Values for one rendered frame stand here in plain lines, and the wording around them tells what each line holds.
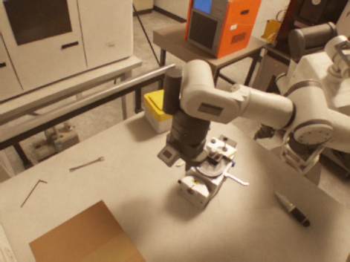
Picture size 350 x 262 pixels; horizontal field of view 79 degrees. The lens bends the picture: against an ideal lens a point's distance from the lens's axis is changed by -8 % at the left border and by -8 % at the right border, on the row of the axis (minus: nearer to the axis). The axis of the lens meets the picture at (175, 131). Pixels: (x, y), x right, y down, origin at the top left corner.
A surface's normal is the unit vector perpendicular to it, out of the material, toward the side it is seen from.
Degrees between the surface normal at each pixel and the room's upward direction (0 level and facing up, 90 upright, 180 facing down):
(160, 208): 0
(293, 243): 0
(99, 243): 0
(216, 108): 90
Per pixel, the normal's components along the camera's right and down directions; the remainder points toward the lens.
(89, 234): 0.11, -0.70
